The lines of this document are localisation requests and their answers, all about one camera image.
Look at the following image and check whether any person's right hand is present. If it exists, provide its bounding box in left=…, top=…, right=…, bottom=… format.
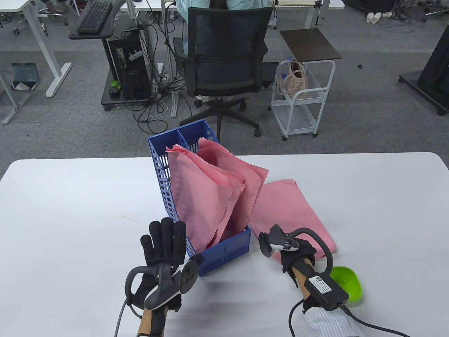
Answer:
left=281, top=239, right=317, bottom=274

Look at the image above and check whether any blue plastic file holder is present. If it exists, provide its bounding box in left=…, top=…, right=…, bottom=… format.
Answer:
left=147, top=119, right=252, bottom=278

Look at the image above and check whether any black computer cart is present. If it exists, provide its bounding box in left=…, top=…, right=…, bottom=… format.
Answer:
left=69, top=0, right=156, bottom=111

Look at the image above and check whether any black floor stand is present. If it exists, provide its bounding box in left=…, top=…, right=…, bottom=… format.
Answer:
left=398, top=26, right=449, bottom=116

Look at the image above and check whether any white desk with metal legs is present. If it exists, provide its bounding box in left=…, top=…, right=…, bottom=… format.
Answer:
left=126, top=0, right=346, bottom=118

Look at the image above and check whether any grey braided cable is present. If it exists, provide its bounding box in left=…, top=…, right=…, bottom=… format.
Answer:
left=114, top=298, right=141, bottom=337

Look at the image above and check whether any tangle of black cables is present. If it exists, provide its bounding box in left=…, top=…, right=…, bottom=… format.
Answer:
left=121, top=0, right=197, bottom=134

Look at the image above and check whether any black computer tower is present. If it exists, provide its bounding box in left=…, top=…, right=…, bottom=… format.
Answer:
left=107, top=37, right=152, bottom=100

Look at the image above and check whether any pink paper stack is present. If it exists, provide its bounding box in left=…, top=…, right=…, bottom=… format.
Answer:
left=196, top=137, right=269, bottom=243
left=172, top=147, right=246, bottom=254
left=166, top=144, right=242, bottom=254
left=248, top=179, right=338, bottom=262

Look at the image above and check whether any black white hand controller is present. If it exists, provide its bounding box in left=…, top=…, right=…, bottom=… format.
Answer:
left=125, top=260, right=201, bottom=311
left=259, top=224, right=334, bottom=278

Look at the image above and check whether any black keyboard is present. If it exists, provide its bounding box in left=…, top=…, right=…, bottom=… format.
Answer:
left=76, top=0, right=113, bottom=35

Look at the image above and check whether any beige handbag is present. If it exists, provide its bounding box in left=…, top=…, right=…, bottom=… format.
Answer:
left=276, top=60, right=309, bottom=99

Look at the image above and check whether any white cart with brown top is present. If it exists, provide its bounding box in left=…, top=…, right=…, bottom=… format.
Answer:
left=270, top=28, right=342, bottom=141

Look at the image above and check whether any silver chair base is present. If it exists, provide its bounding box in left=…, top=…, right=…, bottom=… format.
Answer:
left=14, top=0, right=69, bottom=36

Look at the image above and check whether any dark teal bag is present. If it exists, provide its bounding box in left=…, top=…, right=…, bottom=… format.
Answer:
left=11, top=62, right=40, bottom=91

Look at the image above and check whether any black cable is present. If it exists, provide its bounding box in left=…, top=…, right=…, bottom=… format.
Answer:
left=288, top=298, right=411, bottom=337

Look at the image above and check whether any green plastic bowl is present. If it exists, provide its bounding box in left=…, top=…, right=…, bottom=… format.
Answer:
left=330, top=266, right=362, bottom=306

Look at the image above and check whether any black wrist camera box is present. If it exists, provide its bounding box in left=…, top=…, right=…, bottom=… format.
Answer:
left=304, top=276, right=350, bottom=311

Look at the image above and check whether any black mesh office chair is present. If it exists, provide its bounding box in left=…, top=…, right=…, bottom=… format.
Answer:
left=173, top=6, right=273, bottom=137

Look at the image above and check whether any person's left forearm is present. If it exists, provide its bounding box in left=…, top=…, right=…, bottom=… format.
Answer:
left=137, top=305, right=169, bottom=337

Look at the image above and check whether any person's right forearm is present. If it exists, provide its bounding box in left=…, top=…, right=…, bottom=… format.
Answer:
left=289, top=258, right=365, bottom=337

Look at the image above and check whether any person's left hand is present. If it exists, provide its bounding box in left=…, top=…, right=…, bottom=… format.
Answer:
left=133, top=218, right=205, bottom=313

